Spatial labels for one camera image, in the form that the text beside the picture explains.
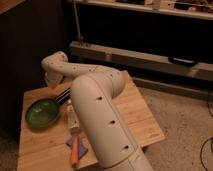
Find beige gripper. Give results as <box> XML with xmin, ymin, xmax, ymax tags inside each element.
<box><xmin>45</xmin><ymin>72</ymin><xmax>70</xmax><ymax>104</ymax></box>

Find blue eraser block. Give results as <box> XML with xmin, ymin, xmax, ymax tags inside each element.
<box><xmin>66</xmin><ymin>136</ymin><xmax>88</xmax><ymax>159</ymax></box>

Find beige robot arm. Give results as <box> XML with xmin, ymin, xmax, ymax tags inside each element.
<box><xmin>41</xmin><ymin>51</ymin><xmax>154</xmax><ymax>171</ymax></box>

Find white plastic bottle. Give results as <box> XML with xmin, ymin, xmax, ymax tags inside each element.
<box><xmin>67</xmin><ymin>105</ymin><xmax>80</xmax><ymax>132</ymax></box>

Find green round plate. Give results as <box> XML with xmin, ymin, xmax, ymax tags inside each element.
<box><xmin>25</xmin><ymin>98</ymin><xmax>60</xmax><ymax>129</ymax></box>

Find wooden side table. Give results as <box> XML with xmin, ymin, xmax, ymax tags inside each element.
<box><xmin>17</xmin><ymin>71</ymin><xmax>165</xmax><ymax>171</ymax></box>

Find orange marker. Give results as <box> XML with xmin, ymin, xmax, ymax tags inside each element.
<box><xmin>70</xmin><ymin>134</ymin><xmax>78</xmax><ymax>166</ymax></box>

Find metal stand pole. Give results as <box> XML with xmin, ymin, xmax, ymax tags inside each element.
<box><xmin>72</xmin><ymin>0</ymin><xmax>83</xmax><ymax>45</ymax></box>

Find cluttered wooden shelf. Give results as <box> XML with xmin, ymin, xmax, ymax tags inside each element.
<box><xmin>66</xmin><ymin>0</ymin><xmax>213</xmax><ymax>22</ymax></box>

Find black case handle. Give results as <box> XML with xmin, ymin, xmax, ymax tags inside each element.
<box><xmin>168</xmin><ymin>57</ymin><xmax>199</xmax><ymax>67</ymax></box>

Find black floor cable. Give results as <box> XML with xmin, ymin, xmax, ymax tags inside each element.
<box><xmin>199</xmin><ymin>96</ymin><xmax>213</xmax><ymax>171</ymax></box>

